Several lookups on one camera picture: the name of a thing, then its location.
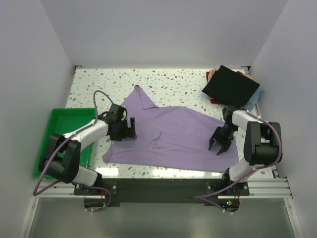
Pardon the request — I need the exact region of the purple cable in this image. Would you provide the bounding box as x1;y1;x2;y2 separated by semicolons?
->
33;90;117;213
194;111;283;208

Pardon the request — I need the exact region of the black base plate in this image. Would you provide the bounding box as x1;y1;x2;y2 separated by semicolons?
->
74;178;250;208

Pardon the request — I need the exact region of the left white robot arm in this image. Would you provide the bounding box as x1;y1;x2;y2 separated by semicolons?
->
33;104;137;196

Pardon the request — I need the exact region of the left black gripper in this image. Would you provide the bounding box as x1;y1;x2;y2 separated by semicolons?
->
110;117;136;140

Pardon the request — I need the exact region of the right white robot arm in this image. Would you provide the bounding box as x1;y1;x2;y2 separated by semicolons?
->
209;106;282;196

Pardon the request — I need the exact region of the green plastic tray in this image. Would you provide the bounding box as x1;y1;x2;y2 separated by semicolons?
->
33;108;95;179

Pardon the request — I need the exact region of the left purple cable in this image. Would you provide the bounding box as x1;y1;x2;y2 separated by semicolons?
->
33;90;117;213

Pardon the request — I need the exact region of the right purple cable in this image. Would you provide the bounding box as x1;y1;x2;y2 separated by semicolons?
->
194;111;283;208

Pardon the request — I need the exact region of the purple t shirt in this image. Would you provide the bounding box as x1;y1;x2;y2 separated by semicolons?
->
103;85;239;173

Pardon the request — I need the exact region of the pink folded t shirt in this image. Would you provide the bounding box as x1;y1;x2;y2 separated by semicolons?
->
206;69;252;83

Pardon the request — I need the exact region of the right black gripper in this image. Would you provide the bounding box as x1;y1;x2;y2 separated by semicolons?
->
209;123;239;154

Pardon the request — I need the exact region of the black folded t shirt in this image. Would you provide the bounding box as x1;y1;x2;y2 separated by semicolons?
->
202;65;260;108

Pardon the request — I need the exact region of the light blue folded t shirt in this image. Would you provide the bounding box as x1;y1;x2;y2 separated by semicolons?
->
244;86;263;111

